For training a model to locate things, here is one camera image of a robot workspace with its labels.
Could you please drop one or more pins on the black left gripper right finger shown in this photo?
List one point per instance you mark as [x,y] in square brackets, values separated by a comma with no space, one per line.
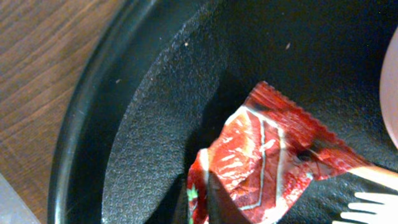
[221,208]

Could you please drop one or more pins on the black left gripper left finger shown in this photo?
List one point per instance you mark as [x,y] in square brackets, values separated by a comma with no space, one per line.
[173,207]

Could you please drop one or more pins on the red snack wrapper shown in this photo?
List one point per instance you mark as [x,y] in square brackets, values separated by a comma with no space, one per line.
[267,154]

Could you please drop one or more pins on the clear plastic bin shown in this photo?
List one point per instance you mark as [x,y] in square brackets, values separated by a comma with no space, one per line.
[13,210]

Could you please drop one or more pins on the white plastic fork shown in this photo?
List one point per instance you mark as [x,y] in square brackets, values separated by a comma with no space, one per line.
[375,208]

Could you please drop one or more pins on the wooden chopstick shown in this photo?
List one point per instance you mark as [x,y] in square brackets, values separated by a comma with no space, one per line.
[376,174]

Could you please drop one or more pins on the pink saucer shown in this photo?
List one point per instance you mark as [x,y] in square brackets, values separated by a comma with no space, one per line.
[388,89]

